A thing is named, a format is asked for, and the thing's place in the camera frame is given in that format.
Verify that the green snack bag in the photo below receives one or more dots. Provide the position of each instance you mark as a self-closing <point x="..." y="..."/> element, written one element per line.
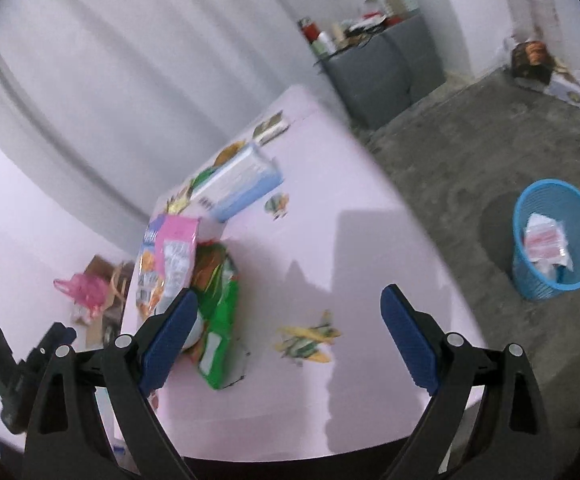
<point x="215" y="281"/>

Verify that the red thermos bottle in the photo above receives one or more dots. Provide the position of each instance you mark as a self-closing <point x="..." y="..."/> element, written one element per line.
<point x="309" y="29"/>

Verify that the grey cabinet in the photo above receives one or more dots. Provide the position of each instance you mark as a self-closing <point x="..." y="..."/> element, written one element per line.
<point x="387" y="73"/>

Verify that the pink snack bag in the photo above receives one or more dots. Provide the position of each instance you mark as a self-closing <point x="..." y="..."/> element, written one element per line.
<point x="175" y="245"/>

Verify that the blue plastic trash basket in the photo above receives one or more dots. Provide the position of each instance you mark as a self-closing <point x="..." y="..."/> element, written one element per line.
<point x="558" y="200"/>

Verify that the blue tissue pack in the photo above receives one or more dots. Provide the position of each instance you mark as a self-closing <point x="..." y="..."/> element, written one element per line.
<point x="237" y="184"/>

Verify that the black orange bag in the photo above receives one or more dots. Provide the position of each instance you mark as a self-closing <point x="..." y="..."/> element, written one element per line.
<point x="531" y="60"/>

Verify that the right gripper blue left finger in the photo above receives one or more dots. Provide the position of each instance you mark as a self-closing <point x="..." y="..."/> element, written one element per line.
<point x="161" y="339"/>

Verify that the small white box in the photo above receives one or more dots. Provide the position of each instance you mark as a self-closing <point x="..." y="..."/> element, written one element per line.
<point x="270" y="128"/>

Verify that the pink plastic bag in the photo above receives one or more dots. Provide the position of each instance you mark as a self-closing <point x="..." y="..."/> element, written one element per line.
<point x="87" y="290"/>

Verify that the white printed box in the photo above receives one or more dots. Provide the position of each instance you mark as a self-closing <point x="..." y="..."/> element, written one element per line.
<point x="561" y="88"/>

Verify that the white small bottle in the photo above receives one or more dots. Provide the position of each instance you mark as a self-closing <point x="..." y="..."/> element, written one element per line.
<point x="327" y="43"/>

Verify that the rolled floral paper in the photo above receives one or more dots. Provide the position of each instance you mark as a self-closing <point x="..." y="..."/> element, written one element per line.
<point x="536" y="20"/>

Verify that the red snack wrapper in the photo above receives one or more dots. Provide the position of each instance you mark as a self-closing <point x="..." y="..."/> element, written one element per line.
<point x="546" y="245"/>

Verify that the white curtain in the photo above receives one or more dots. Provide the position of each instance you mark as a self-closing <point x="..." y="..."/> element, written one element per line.
<point x="106" y="104"/>

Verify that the blue waffle snack bag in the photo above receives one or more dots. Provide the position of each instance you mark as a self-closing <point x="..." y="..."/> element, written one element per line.
<point x="150" y="280"/>

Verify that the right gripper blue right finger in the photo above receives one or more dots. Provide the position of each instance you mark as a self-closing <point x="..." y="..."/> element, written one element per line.
<point x="415" y="334"/>

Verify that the cardboard box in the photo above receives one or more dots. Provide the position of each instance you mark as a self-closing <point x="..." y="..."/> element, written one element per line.
<point x="93" y="326"/>

